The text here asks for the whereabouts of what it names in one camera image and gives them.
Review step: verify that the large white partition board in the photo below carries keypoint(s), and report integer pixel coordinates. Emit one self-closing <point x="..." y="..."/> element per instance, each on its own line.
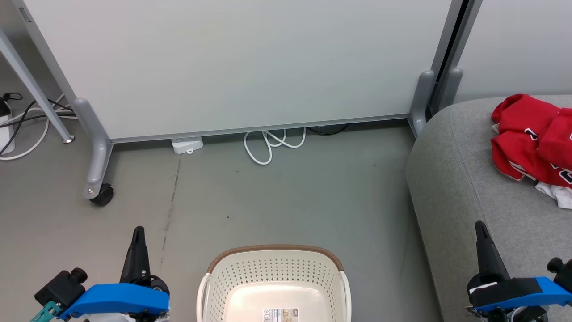
<point x="223" y="58"/>

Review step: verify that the paper label sticker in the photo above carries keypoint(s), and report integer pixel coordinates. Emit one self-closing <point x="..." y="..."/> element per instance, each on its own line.
<point x="280" y="315"/>

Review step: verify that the white power strip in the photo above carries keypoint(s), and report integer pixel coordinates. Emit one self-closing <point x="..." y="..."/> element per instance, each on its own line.
<point x="187" y="144"/>
<point x="5" y="132"/>

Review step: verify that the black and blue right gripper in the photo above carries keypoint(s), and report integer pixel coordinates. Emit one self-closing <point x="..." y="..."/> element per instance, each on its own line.
<point x="514" y="293"/>

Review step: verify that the red jersey with white lining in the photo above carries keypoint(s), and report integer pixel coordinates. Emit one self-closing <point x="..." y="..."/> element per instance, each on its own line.
<point x="514" y="138"/>

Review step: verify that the cream perforated laundry basket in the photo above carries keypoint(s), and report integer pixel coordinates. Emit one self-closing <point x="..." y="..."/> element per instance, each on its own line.
<point x="272" y="277"/>

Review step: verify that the grey partition leg with caster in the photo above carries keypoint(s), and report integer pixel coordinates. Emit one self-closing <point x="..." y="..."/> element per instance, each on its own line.
<point x="97" y="152"/>

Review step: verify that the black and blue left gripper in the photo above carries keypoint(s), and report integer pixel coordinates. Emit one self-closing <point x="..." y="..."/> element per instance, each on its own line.
<point x="116" y="299"/>

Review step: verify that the narrow white partition board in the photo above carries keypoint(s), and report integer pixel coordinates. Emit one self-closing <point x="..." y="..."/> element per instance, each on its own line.
<point x="518" y="44"/>

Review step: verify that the grey metal table leg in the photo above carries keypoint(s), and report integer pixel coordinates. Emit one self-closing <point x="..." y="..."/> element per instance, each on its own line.
<point x="31" y="85"/>

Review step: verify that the grey fabric sofa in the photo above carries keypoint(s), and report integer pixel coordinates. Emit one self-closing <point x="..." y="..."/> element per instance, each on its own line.
<point x="464" y="179"/>

